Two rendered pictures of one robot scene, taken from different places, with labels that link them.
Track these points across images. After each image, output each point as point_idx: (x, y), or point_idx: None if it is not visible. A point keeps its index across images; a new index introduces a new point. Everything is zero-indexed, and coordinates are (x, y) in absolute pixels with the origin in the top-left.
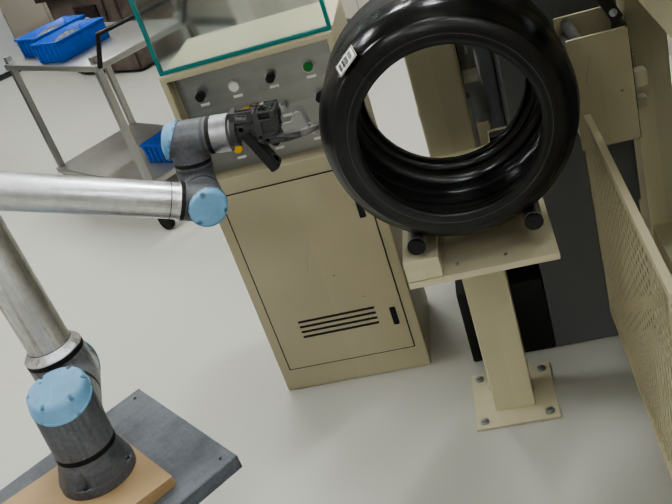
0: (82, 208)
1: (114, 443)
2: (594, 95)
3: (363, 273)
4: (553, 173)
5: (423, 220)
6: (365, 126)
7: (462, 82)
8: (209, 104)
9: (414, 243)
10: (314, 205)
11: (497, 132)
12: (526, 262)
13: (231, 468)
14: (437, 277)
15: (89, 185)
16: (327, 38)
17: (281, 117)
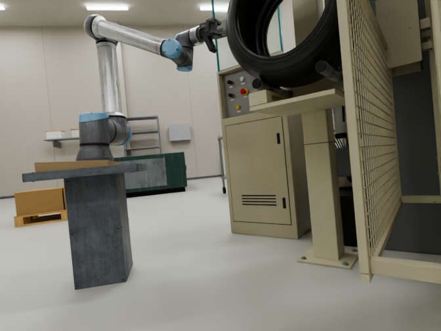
0: (126, 37)
1: (102, 146)
2: (390, 33)
3: (273, 175)
4: (333, 27)
5: (258, 60)
6: (263, 50)
7: None
8: (232, 87)
9: (255, 80)
10: (259, 134)
11: None
12: (313, 94)
13: (132, 167)
14: (264, 104)
15: (132, 29)
16: (279, 54)
17: None
